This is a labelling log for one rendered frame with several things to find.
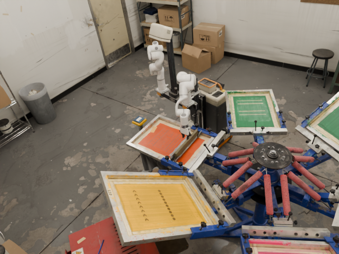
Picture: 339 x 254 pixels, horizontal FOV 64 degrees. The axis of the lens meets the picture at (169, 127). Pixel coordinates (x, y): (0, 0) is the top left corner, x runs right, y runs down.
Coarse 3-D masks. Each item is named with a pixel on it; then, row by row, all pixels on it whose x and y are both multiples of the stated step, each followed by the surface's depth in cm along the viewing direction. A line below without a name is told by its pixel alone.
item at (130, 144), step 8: (152, 120) 321; (168, 120) 318; (144, 128) 312; (136, 136) 303; (208, 136) 292; (128, 144) 294; (208, 144) 281; (144, 152) 283; (200, 152) 274; (192, 160) 267
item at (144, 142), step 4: (148, 136) 306; (152, 136) 305; (144, 140) 301; (148, 140) 301; (140, 144) 297; (144, 144) 296; (148, 144) 296; (152, 148) 290; (156, 148) 290; (156, 152) 285; (160, 152) 285; (164, 152) 284; (188, 152) 280; (192, 152) 280; (184, 156) 277; (188, 156) 276; (180, 160) 273; (184, 160) 272; (184, 164) 268
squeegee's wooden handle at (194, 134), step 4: (196, 132) 288; (192, 136) 283; (196, 136) 291; (188, 140) 279; (192, 140) 286; (184, 144) 275; (188, 144) 281; (180, 148) 271; (184, 148) 276; (176, 152) 268; (180, 152) 272; (176, 156) 268
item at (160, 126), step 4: (160, 124) 319; (164, 124) 318; (156, 128) 315; (160, 128) 314; (168, 128) 313; (172, 128) 312; (156, 132) 310; (176, 132) 306; (196, 140) 293; (200, 140) 292; (204, 140) 291; (192, 144) 289; (196, 144) 288; (200, 144) 287; (188, 148) 285; (192, 148) 284; (196, 148) 284
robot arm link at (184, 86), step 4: (192, 76) 266; (192, 80) 262; (180, 84) 261; (184, 84) 260; (188, 84) 259; (192, 84) 259; (180, 88) 261; (184, 88) 260; (188, 88) 260; (192, 88) 260; (180, 92) 261; (184, 92) 260
